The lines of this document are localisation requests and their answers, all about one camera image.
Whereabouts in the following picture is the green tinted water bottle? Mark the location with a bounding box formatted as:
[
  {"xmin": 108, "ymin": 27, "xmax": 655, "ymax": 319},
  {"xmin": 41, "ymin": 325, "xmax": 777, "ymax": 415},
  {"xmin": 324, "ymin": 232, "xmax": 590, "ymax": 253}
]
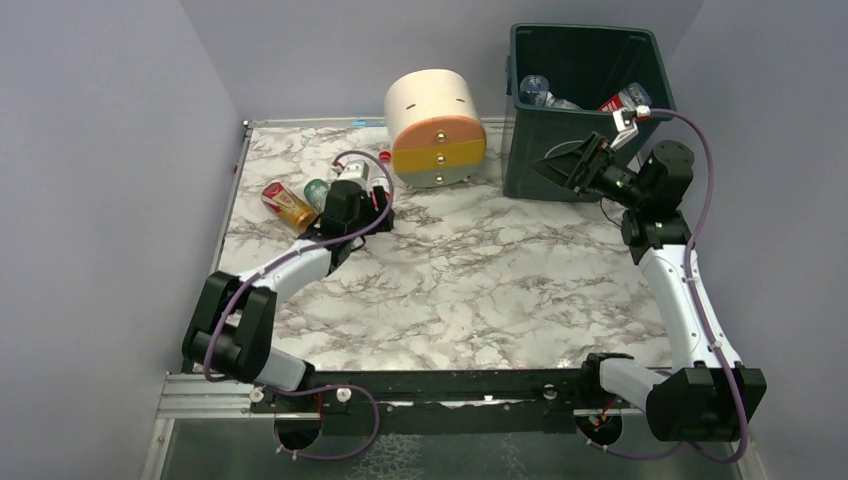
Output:
[{"xmin": 303, "ymin": 178, "xmax": 330, "ymax": 214}]

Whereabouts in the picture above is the red label amber tea bottle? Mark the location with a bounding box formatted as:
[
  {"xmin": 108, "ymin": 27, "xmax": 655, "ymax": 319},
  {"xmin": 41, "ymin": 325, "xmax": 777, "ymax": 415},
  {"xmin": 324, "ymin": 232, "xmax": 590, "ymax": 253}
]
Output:
[{"xmin": 261, "ymin": 182, "xmax": 318, "ymax": 234}]

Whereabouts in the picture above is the clear bottle red label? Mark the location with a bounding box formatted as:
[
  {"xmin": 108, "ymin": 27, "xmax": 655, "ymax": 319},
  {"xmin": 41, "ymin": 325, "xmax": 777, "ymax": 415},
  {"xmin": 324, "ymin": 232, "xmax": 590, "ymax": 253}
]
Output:
[
  {"xmin": 368, "ymin": 150, "xmax": 391, "ymax": 190},
  {"xmin": 598, "ymin": 82, "xmax": 653, "ymax": 112}
]

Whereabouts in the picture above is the crushed clear bottle pink label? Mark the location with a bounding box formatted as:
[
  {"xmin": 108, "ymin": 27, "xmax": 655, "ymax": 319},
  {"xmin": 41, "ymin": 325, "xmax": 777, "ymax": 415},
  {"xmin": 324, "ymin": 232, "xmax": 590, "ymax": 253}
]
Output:
[{"xmin": 518, "ymin": 75, "xmax": 550, "ymax": 107}]

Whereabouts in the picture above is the cream orange yellow drawer unit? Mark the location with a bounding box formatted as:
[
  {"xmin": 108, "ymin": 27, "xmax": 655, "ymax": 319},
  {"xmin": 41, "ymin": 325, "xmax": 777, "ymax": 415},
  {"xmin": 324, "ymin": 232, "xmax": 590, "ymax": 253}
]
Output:
[{"xmin": 384, "ymin": 69, "xmax": 487, "ymax": 189}]

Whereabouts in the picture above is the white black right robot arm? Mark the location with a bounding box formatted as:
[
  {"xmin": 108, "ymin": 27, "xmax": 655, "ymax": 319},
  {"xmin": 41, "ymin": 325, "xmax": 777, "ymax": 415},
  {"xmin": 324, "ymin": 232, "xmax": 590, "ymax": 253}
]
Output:
[{"xmin": 531, "ymin": 133, "xmax": 767, "ymax": 442}]

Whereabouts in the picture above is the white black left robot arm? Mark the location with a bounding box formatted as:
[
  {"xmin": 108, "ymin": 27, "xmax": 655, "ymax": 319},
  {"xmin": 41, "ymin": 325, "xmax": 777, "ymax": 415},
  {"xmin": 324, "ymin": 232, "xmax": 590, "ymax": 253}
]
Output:
[{"xmin": 181, "ymin": 180, "xmax": 394, "ymax": 392}]

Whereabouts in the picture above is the dark green plastic bin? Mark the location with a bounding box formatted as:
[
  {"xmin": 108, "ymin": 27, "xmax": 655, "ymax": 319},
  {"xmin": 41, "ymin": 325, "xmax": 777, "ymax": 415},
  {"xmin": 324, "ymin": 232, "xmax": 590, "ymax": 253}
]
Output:
[{"xmin": 501, "ymin": 23, "xmax": 676, "ymax": 203}]

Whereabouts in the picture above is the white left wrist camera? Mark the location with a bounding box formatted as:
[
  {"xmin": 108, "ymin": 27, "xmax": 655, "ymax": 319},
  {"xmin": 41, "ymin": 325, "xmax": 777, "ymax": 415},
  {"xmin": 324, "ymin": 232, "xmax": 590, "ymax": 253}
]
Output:
[{"xmin": 336, "ymin": 160, "xmax": 370, "ymax": 190}]

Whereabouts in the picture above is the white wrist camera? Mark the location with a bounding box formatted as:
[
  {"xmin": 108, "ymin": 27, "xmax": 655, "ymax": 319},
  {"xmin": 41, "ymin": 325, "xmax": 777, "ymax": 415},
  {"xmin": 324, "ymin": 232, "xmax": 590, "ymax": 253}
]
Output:
[
  {"xmin": 336, "ymin": 160, "xmax": 370, "ymax": 190},
  {"xmin": 609, "ymin": 105, "xmax": 651, "ymax": 151}
]

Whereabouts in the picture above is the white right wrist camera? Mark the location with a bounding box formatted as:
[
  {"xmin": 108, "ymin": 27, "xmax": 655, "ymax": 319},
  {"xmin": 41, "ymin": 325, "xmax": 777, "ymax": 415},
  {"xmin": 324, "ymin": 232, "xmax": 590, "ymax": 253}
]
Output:
[{"xmin": 609, "ymin": 105, "xmax": 651, "ymax": 151}]

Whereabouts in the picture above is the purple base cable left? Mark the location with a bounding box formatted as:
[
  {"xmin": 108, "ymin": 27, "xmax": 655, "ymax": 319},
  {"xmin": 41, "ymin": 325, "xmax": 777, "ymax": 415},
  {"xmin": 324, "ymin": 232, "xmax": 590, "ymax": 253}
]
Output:
[{"xmin": 272, "ymin": 384, "xmax": 382, "ymax": 464}]

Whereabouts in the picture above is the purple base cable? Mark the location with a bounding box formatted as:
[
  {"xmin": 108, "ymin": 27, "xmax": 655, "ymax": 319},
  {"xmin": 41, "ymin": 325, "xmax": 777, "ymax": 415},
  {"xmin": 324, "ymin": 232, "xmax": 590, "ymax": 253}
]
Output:
[
  {"xmin": 573, "ymin": 413, "xmax": 693, "ymax": 461},
  {"xmin": 272, "ymin": 384, "xmax": 382, "ymax": 464}
]

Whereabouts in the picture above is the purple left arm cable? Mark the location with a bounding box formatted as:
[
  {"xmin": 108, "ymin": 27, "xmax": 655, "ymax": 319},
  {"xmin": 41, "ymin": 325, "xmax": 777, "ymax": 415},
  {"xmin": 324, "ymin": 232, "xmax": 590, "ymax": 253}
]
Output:
[{"xmin": 202, "ymin": 150, "xmax": 395, "ymax": 384}]

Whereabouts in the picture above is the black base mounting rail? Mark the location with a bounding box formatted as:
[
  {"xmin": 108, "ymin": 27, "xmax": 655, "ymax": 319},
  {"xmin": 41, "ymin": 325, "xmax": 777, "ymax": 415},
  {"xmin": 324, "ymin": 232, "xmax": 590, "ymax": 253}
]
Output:
[{"xmin": 249, "ymin": 368, "xmax": 631, "ymax": 436}]

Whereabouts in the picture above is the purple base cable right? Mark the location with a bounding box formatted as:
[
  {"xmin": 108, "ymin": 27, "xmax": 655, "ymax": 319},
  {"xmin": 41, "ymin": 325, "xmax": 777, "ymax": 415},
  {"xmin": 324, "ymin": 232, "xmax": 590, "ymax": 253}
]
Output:
[{"xmin": 573, "ymin": 413, "xmax": 693, "ymax": 461}]

